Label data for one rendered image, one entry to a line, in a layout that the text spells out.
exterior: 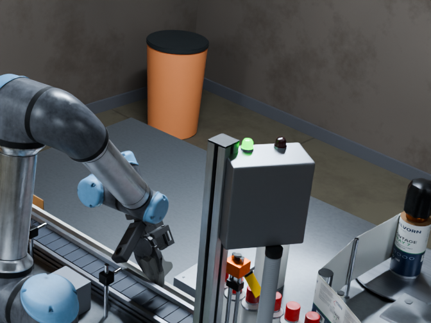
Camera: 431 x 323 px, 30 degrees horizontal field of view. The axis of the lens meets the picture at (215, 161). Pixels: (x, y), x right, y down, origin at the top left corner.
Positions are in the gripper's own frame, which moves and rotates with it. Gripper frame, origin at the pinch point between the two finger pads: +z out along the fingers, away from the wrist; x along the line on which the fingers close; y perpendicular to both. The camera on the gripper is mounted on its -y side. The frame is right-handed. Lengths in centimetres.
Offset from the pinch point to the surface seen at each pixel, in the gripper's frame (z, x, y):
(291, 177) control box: -24, -60, -8
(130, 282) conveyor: -0.7, 12.1, 1.1
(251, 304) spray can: 5.4, -31.8, -1.6
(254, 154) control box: -30, -55, -10
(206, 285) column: -5.9, -35.9, -16.3
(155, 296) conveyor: 3.8, 4.7, 1.8
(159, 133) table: -29, 72, 83
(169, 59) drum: -57, 179, 207
